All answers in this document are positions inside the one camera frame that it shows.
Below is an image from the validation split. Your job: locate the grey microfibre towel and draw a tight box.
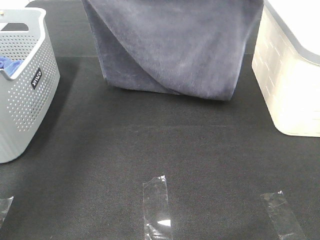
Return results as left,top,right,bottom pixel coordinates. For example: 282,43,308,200
82,0,264,101

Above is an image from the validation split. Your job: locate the grey perforated laundry basket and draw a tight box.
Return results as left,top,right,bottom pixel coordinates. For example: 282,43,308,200
0,7,60,164

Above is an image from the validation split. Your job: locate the cream plastic storage basket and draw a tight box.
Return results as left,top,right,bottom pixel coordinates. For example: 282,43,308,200
252,0,320,137

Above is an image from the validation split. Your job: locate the clear tape strip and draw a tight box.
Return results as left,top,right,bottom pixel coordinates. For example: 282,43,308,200
0,196,14,229
260,191,307,240
142,175,173,240

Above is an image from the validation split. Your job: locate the black table mat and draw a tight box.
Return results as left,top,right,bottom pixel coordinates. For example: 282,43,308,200
0,0,320,240

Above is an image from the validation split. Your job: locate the middle clear tape strip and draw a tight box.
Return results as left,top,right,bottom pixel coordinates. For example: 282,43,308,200
142,175,173,240

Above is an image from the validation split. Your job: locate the right clear tape strip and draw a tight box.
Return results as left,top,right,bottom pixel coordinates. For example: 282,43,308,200
260,191,307,240

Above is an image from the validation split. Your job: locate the left clear tape strip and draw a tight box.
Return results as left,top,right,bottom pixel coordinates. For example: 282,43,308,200
0,196,14,229

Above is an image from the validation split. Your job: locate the blue cloth in basket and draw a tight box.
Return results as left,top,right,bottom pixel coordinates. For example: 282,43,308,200
0,56,23,77

